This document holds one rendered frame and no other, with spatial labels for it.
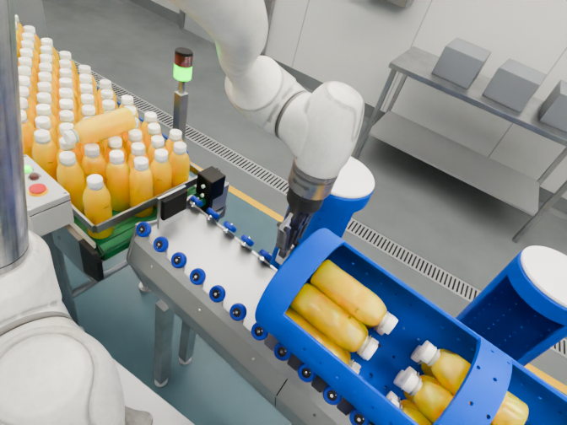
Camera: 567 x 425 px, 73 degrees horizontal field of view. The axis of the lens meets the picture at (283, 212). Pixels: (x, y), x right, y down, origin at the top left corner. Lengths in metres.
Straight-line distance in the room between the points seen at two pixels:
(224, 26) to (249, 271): 0.86
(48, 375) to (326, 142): 0.49
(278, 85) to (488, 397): 0.66
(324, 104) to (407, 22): 3.52
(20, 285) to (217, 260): 0.65
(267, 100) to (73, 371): 0.49
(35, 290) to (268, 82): 0.47
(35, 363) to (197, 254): 0.70
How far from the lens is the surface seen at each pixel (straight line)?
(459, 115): 4.21
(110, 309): 2.17
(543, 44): 4.03
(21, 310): 0.63
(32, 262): 0.62
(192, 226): 1.24
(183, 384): 1.97
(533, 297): 1.51
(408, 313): 1.03
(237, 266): 1.16
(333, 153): 0.66
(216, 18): 0.37
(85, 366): 0.54
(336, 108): 0.63
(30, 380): 0.54
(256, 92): 0.69
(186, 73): 1.51
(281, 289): 0.82
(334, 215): 1.40
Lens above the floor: 1.82
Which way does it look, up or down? 41 degrees down
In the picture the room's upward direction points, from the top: 18 degrees clockwise
